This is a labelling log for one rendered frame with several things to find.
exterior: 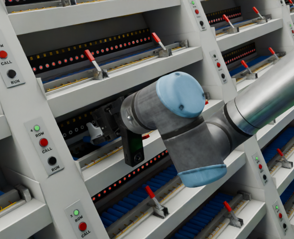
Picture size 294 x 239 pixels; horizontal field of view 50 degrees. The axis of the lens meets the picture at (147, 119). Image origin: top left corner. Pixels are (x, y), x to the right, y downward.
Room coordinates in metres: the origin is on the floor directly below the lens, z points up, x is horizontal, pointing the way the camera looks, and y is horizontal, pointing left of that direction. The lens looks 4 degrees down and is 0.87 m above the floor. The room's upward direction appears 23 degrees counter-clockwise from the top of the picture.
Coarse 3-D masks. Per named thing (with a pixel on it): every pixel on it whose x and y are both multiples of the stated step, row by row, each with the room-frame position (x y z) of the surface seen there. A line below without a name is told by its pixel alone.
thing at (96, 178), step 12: (216, 96) 1.11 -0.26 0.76; (204, 108) 1.04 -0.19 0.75; (216, 108) 1.07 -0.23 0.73; (84, 132) 0.93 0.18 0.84; (156, 132) 0.91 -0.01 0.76; (144, 144) 0.85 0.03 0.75; (156, 144) 0.87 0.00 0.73; (120, 156) 0.80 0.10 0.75; (144, 156) 0.83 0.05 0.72; (96, 168) 0.76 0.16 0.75; (108, 168) 0.75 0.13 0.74; (120, 168) 0.78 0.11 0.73; (132, 168) 0.81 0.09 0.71; (84, 180) 0.71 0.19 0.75; (96, 180) 0.73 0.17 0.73; (108, 180) 0.75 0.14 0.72; (96, 192) 0.73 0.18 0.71
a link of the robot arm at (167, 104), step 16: (160, 80) 0.58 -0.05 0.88; (176, 80) 0.56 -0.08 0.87; (192, 80) 0.59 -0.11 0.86; (144, 96) 0.60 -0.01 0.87; (160, 96) 0.56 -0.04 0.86; (176, 96) 0.55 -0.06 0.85; (192, 96) 0.57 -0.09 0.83; (144, 112) 0.60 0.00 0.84; (160, 112) 0.57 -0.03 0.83; (176, 112) 0.55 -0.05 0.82; (192, 112) 0.55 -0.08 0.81; (144, 128) 0.64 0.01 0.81; (160, 128) 0.59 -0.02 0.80; (176, 128) 0.56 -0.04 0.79
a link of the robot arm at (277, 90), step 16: (288, 64) 0.56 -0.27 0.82; (256, 80) 0.62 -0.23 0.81; (272, 80) 0.58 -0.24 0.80; (288, 80) 0.56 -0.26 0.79; (240, 96) 0.64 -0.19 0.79; (256, 96) 0.60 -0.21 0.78; (272, 96) 0.58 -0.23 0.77; (288, 96) 0.57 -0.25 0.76; (224, 112) 0.66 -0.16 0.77; (240, 112) 0.63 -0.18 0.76; (256, 112) 0.61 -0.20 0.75; (272, 112) 0.60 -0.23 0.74; (224, 128) 0.64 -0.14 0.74; (240, 128) 0.63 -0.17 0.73; (256, 128) 0.63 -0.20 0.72; (240, 144) 0.68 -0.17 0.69
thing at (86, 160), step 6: (204, 96) 1.11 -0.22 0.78; (150, 132) 0.90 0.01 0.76; (120, 138) 0.86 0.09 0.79; (108, 144) 0.83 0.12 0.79; (114, 144) 0.84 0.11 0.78; (120, 144) 0.85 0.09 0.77; (96, 150) 0.81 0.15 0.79; (102, 150) 0.81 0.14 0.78; (108, 150) 0.82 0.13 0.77; (84, 156) 0.78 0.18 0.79; (90, 156) 0.78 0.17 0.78; (96, 156) 0.80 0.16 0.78; (84, 162) 0.77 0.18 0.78; (90, 162) 0.78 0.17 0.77; (96, 162) 0.77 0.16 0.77
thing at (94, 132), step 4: (88, 124) 0.81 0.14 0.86; (88, 128) 0.81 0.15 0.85; (92, 128) 0.80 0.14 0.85; (96, 128) 0.79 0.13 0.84; (100, 128) 0.78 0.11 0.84; (92, 132) 0.81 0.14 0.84; (96, 132) 0.79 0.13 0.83; (100, 132) 0.78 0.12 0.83; (92, 136) 0.81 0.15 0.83; (96, 136) 0.80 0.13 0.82
